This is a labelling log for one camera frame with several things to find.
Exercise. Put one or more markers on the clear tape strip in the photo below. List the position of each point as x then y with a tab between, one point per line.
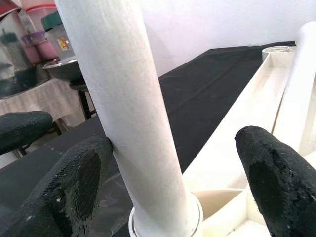
113	197

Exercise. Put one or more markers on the green plastic lid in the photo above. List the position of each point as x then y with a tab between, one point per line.
50	21

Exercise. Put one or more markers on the clear plastic storage box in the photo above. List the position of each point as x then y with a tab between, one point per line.
56	49

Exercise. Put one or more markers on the black round stool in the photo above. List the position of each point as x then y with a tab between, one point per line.
79	87

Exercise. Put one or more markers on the black tablecloth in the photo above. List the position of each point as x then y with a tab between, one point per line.
209	81

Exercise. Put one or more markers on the beige cloth covered table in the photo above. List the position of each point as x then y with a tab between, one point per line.
37	98

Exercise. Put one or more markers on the white plastic children table top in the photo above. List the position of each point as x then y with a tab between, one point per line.
222	160

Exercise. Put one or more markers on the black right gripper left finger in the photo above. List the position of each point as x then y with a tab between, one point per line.
61	192

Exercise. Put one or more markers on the pink plastic bowl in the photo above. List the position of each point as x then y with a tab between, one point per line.
42	51

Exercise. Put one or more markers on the purple plastic cup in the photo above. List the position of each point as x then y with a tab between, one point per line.
34	37

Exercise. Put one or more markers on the pink tub with red lid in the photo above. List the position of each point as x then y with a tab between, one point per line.
37	14

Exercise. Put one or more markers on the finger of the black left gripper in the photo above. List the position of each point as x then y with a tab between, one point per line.
22	128

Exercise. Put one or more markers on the large clear plastic jar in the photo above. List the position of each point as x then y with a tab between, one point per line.
12	49

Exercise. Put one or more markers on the white plastic table leg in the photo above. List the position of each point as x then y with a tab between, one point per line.
298	86
123	98

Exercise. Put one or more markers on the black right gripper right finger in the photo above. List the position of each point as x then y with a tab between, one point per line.
284	185

